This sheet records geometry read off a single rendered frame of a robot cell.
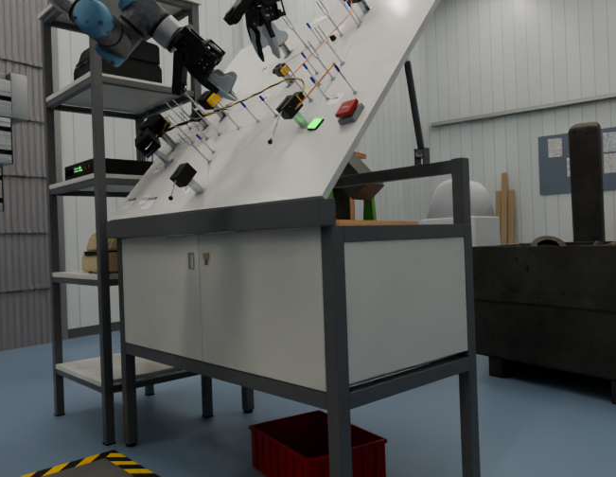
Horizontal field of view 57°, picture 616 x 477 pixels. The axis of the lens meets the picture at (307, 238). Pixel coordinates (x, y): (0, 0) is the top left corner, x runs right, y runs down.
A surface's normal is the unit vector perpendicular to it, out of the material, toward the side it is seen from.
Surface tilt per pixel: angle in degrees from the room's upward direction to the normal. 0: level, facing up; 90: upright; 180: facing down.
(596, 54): 90
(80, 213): 90
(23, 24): 90
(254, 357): 90
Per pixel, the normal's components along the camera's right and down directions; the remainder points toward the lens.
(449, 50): -0.61, 0.02
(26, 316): 0.79, -0.03
